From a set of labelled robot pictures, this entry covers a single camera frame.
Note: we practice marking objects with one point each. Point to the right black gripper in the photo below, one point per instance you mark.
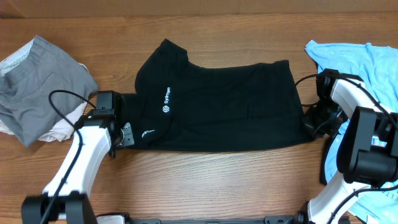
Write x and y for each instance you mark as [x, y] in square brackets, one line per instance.
[316, 130]

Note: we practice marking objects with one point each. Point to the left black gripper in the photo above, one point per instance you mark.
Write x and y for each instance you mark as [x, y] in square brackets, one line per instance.
[129, 139]

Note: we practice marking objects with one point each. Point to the black t-shirt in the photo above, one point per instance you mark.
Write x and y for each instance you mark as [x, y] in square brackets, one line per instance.
[180, 106]

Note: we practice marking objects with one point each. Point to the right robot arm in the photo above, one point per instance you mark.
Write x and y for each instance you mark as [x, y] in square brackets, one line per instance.
[367, 156]

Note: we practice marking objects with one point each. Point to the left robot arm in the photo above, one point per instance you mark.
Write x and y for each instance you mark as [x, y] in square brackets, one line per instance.
[67, 196]

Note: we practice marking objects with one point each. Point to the white folded garment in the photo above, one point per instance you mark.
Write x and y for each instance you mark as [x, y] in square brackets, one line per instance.
[63, 126]

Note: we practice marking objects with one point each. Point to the light blue printed t-shirt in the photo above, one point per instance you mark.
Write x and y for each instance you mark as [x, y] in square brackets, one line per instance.
[377, 66]

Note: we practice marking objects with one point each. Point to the grey folded shorts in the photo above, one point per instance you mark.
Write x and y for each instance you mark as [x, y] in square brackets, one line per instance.
[40, 90]

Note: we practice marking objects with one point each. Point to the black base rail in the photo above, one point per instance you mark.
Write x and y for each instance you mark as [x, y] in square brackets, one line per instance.
[211, 221]

